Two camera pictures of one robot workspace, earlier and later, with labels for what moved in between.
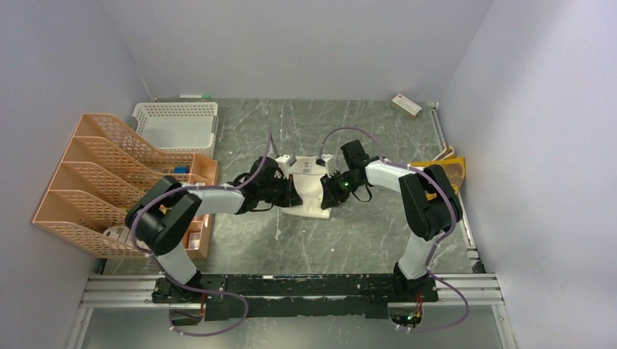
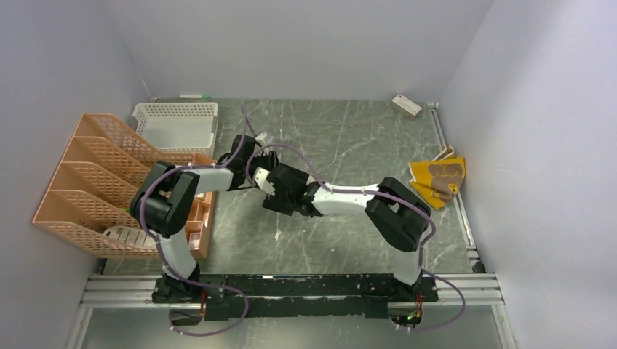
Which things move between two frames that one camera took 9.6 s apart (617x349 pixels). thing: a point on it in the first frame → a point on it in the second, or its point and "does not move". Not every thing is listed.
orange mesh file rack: x=108 y=170 does not move
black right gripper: x=332 y=195 → x=276 y=203
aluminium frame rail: x=483 y=291 does not move
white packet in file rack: x=119 y=233 does not move
